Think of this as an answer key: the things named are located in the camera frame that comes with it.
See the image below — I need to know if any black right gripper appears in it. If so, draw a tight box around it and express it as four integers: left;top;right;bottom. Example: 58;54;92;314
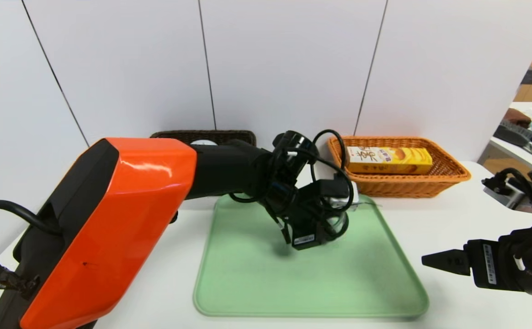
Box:
421;235;527;292

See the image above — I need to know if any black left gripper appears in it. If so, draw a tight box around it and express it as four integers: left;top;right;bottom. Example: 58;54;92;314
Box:
291;212;323;250

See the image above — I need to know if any small glass jar black base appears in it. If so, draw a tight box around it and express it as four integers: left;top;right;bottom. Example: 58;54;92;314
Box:
325;211;350;241

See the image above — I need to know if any yellow potato chips box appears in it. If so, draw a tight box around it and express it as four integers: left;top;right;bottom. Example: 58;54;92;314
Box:
346;146;433;175

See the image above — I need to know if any orange wicker basket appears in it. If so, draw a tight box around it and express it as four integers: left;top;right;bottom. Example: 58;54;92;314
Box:
328;136;472;198

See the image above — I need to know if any dark brown wicker basket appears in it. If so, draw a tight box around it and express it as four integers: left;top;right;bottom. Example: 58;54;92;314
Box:
150;130;257;147

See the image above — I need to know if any light green plastic tray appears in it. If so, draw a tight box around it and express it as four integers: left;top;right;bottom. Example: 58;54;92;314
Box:
193;193;430;318

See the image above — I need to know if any white side table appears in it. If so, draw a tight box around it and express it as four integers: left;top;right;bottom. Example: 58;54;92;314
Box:
490;101;532;170

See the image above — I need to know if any black flat tool case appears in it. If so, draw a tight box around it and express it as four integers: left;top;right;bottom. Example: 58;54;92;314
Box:
494;120;532;163

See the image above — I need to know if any brown cloth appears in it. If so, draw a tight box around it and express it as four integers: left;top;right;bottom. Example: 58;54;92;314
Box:
504;108;532;129

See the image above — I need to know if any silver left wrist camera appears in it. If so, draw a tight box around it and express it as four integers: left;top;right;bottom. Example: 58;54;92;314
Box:
329;194;360;212

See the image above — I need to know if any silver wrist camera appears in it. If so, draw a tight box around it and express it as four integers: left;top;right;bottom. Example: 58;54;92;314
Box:
329;194;360;212
482;176;529;212

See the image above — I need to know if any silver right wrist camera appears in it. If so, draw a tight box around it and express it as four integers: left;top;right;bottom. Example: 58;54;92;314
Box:
482;176;529;212

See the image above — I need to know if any black left camera cable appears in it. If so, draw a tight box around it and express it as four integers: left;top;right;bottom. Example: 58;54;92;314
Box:
229;129;356;238

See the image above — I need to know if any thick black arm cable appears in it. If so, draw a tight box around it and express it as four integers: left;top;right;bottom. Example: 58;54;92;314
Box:
0;200;63;295

